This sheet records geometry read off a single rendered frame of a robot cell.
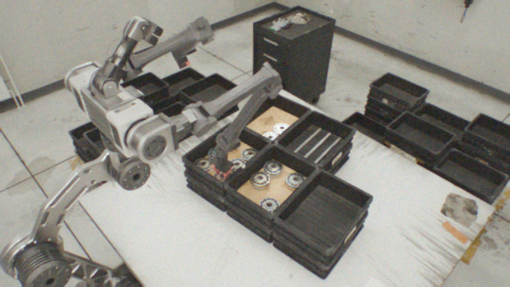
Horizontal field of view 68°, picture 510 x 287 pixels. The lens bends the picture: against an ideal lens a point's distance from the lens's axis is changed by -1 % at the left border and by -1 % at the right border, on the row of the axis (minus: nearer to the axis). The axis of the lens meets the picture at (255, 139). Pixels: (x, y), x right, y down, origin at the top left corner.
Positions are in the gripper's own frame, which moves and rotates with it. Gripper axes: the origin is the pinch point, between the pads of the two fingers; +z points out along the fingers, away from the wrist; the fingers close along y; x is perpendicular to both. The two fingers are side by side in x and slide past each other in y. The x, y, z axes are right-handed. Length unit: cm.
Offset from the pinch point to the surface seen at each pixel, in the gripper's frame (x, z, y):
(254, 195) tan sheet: -1.0, 3.8, -19.2
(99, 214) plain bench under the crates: 45, 19, 47
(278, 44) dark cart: -153, 4, 57
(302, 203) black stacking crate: -10.1, 3.5, -41.3
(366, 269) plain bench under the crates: -2, 16, -81
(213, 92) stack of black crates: -103, 38, 88
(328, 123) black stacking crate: -67, -4, -27
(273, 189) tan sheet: -9.8, 3.6, -24.9
